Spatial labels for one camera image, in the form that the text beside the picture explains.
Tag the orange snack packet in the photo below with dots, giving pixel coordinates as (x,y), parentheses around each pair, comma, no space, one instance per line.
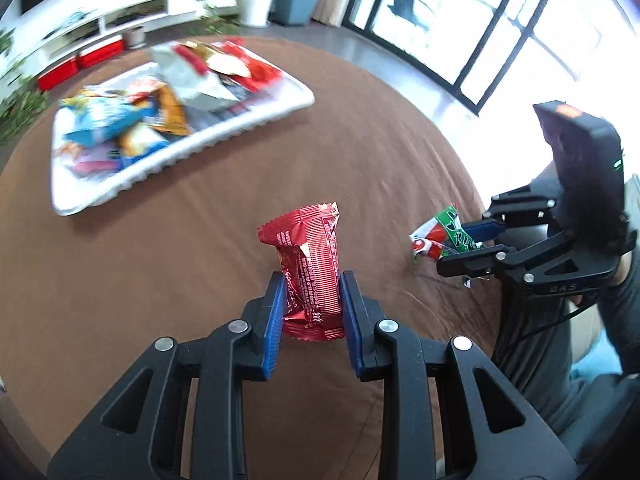
(172,110)

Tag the trailing plant on cabinet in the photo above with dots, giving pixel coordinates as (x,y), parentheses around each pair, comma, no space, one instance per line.
(20,105)

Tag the blue cake packet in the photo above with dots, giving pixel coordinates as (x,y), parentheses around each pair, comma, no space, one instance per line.
(142,140)

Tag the gold packet with red label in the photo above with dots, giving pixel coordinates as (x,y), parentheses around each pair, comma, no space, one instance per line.
(210,52)

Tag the outdoor black chair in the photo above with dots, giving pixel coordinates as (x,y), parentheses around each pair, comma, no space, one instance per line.
(415,7)

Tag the pink snack packet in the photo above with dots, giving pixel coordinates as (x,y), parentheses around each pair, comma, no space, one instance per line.
(97,162)

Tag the crinkled red foil packet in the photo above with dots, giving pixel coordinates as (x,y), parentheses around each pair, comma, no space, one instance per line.
(310,250)

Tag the large white and red bag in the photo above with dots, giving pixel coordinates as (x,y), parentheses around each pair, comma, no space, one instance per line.
(190,80)

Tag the small brown pot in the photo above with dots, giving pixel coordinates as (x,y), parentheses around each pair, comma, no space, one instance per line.
(134,37)

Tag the black snack packet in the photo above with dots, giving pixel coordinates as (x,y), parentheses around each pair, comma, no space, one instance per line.
(235,91)

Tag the green snack packet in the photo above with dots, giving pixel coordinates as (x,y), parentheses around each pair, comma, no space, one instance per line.
(445,232)

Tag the white television cabinet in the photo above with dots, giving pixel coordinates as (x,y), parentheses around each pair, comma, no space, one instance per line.
(100,20)

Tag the black-framed glass window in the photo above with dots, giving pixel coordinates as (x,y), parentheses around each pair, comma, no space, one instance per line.
(500,20)

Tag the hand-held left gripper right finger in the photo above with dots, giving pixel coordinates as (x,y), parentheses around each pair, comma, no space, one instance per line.
(350,325)

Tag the colourful panda snack packet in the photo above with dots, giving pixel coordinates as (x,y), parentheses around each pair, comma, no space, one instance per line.
(100,120)

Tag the white plastic tray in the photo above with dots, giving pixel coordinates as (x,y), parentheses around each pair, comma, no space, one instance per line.
(150,170)

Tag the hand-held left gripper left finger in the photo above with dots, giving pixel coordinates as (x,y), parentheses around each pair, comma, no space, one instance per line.
(275,320)

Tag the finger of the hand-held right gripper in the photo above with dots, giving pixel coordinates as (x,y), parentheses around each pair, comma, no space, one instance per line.
(470,262)
(482,230)

